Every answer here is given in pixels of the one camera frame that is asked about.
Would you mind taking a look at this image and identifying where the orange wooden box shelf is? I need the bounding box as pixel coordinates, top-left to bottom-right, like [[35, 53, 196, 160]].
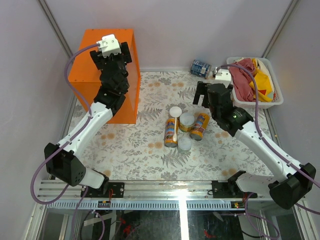
[[68, 28, 141, 124]]

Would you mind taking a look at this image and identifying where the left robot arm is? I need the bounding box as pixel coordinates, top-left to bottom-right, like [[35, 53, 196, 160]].
[[44, 41, 132, 198]]

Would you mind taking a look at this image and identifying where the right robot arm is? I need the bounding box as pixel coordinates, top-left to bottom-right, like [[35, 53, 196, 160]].
[[193, 81, 316, 210]]

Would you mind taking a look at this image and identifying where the lying yellow porridge can right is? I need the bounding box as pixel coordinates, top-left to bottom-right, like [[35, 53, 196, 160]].
[[190, 113, 210, 141]]

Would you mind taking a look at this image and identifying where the lying blue tin can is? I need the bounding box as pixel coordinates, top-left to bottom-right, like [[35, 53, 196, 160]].
[[190, 60, 212, 79]]

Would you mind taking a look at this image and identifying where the upright yellow can white lid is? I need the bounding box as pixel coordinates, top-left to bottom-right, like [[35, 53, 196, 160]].
[[179, 112, 195, 132]]

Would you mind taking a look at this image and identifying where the pink cloth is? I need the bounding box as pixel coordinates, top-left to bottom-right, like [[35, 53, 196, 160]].
[[229, 58, 256, 102]]

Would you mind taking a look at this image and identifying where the rear can white lid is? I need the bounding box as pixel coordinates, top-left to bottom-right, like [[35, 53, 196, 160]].
[[169, 106, 183, 118]]

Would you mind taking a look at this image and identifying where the lying yellow can with spoon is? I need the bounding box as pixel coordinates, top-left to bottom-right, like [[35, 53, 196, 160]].
[[164, 117, 178, 148]]

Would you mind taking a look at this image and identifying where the yellow cloth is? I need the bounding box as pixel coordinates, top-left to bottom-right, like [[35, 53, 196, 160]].
[[251, 58, 274, 103]]

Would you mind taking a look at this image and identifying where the white plastic basket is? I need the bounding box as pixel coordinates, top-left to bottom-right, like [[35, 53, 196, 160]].
[[226, 56, 285, 110]]

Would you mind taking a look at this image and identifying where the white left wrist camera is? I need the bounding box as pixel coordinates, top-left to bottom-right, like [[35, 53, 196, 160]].
[[96, 34, 122, 58]]

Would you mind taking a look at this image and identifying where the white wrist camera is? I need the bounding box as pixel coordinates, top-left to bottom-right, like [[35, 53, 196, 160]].
[[96, 34, 122, 58], [212, 67, 232, 88]]

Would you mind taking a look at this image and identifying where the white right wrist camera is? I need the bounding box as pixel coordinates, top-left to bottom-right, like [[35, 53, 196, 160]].
[[212, 67, 232, 88]]

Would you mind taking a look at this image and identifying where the aluminium mounting rail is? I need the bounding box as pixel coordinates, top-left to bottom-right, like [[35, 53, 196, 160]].
[[37, 180, 307, 201]]

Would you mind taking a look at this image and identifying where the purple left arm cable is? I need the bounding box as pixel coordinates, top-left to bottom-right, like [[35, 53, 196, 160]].
[[30, 43, 103, 205]]

